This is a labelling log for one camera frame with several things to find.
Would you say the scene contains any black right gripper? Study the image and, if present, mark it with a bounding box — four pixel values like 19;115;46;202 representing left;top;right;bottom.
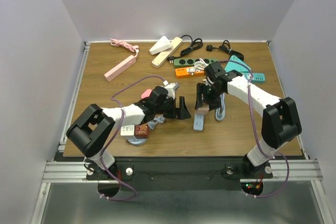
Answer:
196;82;224;110

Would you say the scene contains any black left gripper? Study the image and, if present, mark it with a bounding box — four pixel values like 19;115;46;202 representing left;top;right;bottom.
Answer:
154;96;191;120

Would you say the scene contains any pink cube socket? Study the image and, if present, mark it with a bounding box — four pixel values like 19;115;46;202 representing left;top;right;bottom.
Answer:
195;104;209;115

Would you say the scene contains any light blue power strip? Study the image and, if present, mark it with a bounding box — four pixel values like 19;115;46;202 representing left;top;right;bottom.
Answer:
193;113;205;132

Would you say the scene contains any dark red cube socket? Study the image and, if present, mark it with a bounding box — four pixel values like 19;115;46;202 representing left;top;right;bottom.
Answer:
134;123;150;139

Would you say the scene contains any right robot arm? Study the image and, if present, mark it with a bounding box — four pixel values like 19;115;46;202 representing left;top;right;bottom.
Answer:
194;59;302;177

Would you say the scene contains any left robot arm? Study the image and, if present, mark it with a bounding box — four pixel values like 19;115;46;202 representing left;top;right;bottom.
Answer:
66;83;191;179

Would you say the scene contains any pink plug adapter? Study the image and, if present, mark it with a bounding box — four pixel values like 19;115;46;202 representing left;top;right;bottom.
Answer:
141;89;152;99

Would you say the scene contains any orange power strip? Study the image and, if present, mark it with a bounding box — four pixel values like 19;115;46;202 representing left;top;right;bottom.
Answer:
175;67;204;79

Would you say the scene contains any green power strip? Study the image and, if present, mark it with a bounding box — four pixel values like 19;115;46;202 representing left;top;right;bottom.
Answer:
173;58;217;68

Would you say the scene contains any teal triangular socket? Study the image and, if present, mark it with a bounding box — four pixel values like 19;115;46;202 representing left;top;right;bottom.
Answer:
224;56;251;73

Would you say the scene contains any round blue socket base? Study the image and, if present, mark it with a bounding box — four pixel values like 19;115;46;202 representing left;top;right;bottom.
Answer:
127;137;147;146

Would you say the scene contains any white cube socket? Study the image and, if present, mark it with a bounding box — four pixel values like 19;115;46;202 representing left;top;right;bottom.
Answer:
120;125;135;138

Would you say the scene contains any beige power strip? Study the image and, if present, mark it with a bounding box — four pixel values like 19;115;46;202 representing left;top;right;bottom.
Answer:
152;37;182;68

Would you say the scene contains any teal rectangular power strip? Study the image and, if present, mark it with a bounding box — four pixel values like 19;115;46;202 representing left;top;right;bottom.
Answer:
244;72;266;83

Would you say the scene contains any white triangular socket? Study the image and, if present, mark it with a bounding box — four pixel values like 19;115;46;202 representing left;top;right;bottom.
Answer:
149;36;172;55

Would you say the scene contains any pink power strip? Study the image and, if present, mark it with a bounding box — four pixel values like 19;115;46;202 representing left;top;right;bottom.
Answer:
104;56;137;81

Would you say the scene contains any grey-blue plug with cable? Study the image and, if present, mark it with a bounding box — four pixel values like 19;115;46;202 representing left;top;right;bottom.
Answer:
147;115;165;130

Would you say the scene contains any light blue strip cable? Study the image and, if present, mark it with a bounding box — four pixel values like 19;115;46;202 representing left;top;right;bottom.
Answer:
215;92;227;122

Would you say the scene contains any white bundled cable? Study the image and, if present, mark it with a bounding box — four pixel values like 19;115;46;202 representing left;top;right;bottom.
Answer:
187;58;211;77

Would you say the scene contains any black cable with europlug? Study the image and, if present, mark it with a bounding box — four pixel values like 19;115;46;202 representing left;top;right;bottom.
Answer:
167;34;204;64

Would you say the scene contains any black cable with plug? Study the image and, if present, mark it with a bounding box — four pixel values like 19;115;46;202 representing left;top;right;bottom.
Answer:
206;39;245;63

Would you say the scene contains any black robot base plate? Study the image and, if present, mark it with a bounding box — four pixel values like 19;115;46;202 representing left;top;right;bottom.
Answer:
85;156;272;192

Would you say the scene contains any pink strip cable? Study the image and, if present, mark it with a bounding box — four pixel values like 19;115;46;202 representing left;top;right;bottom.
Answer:
109;38;140;58

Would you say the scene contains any aluminium frame rail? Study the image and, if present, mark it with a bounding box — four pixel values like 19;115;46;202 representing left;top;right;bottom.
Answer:
41;41;91;183

